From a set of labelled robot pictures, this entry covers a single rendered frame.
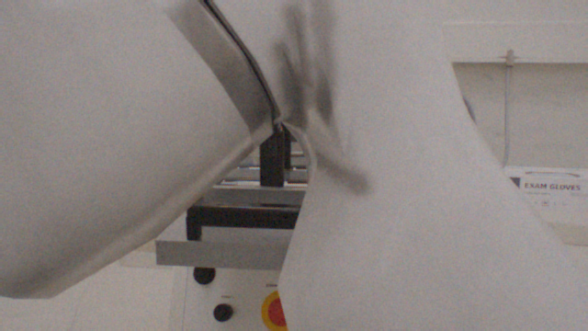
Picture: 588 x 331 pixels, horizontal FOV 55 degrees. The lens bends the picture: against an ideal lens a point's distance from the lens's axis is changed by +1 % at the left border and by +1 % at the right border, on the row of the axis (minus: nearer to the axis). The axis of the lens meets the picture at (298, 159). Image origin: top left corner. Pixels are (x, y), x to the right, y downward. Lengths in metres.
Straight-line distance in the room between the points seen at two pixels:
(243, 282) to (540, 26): 0.99
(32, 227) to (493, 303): 0.15
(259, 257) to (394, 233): 0.43
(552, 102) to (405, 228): 1.40
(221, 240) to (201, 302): 0.27
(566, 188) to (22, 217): 1.27
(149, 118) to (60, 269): 0.06
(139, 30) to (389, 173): 0.09
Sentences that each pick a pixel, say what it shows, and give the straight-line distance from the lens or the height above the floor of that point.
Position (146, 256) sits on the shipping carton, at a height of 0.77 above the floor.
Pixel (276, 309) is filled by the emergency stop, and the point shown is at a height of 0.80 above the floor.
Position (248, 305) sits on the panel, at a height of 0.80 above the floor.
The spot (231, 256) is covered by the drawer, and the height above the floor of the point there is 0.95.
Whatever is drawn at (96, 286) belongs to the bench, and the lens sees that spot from 1.08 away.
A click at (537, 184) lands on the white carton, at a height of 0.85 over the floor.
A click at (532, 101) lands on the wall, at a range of 1.57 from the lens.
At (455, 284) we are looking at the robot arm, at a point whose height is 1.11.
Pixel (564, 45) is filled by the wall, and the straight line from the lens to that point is 1.52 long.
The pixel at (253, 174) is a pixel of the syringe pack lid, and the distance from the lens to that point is 0.74.
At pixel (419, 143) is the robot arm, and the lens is 0.19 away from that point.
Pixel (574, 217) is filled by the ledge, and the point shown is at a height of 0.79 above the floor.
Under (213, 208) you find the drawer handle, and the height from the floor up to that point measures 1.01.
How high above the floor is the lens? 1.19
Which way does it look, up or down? 13 degrees down
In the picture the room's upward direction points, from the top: straight up
